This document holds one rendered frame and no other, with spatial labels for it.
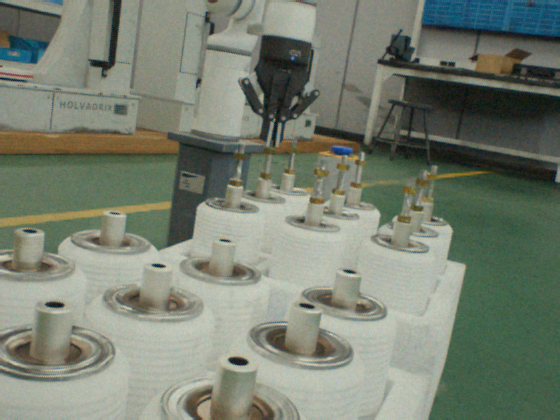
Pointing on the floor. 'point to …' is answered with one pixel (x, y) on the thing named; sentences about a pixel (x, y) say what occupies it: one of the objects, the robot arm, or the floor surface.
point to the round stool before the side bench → (400, 129)
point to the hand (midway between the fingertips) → (272, 133)
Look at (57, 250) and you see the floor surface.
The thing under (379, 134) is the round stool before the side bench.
